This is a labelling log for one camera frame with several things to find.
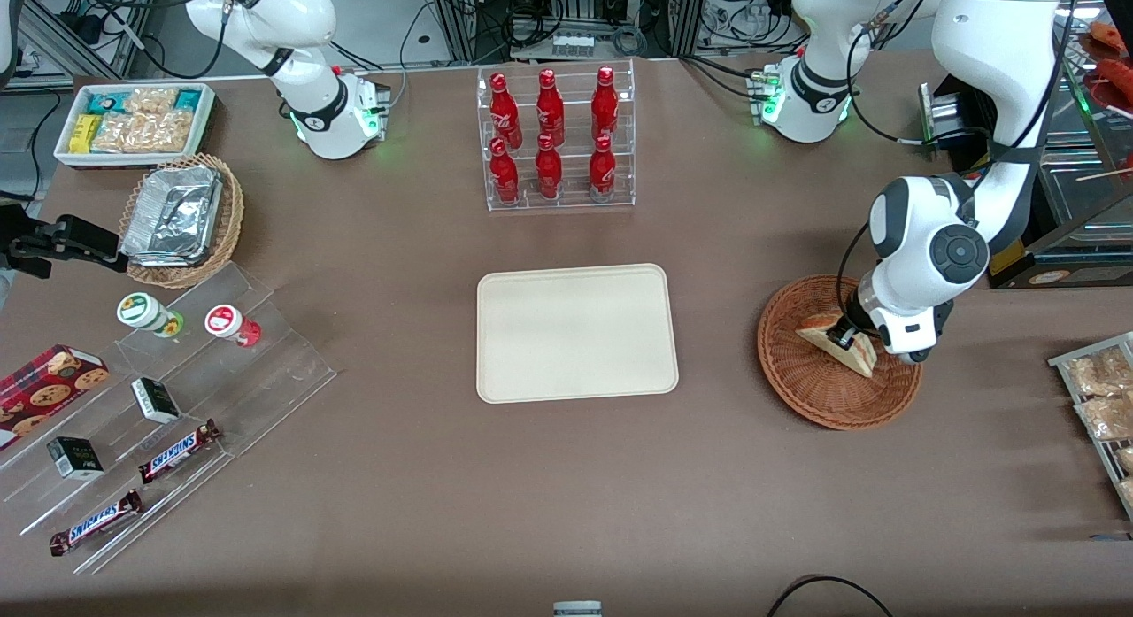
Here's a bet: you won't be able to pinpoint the white rectangular snack bin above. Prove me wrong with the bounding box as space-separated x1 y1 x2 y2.
53 82 217 170

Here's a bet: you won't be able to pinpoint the clear bag of brown snacks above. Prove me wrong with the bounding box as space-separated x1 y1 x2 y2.
1067 348 1133 397
1075 394 1133 442

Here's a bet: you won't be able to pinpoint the stacked aluminium foil containers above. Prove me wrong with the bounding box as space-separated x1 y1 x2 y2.
119 166 224 266

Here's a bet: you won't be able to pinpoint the black food warmer appliance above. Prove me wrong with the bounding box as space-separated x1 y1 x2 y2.
919 0 1133 290

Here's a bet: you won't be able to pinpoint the triangular sandwich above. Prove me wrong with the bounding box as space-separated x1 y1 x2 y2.
795 312 879 379

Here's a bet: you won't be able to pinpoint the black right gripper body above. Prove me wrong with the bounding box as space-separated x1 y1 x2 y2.
0 205 58 282

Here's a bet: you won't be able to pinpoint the clear acrylic stepped display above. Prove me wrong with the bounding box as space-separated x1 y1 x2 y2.
0 261 339 575

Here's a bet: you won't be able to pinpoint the small black box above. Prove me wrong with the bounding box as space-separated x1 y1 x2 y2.
46 436 105 482
131 377 181 425

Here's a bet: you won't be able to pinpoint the black looped cable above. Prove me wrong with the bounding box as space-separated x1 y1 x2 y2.
766 575 895 617

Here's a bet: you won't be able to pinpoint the clear acrylic bottle rack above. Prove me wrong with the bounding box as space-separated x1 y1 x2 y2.
476 58 636 212

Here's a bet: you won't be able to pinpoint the Snickers bar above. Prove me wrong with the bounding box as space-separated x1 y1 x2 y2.
138 420 222 485
49 490 143 558

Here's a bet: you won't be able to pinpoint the red cola bottle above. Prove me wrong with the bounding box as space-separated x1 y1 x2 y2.
489 73 524 150
588 135 618 201
535 134 565 201
590 66 620 145
536 68 567 148
489 137 521 205

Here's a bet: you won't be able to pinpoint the brown round wicker basket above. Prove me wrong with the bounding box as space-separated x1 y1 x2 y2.
757 274 923 431

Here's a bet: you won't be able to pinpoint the light tan wicker basket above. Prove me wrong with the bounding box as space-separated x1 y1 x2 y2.
118 153 245 289

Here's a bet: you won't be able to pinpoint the clear bag of crackers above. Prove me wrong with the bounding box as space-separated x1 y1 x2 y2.
124 88 179 119
93 112 143 154
137 111 195 154

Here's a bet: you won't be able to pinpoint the white cup with green lid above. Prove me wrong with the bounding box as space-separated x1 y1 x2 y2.
116 292 185 339

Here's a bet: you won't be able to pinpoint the tray of wrapped snacks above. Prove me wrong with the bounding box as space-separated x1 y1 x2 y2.
1047 332 1133 521

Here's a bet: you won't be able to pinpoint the cream plastic tray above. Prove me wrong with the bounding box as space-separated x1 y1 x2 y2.
476 263 680 405

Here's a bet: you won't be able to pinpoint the red plaid cookie box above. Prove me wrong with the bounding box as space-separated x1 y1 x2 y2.
0 344 112 450

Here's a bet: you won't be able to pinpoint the white cup with red lid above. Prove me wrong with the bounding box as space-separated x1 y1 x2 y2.
204 305 263 349

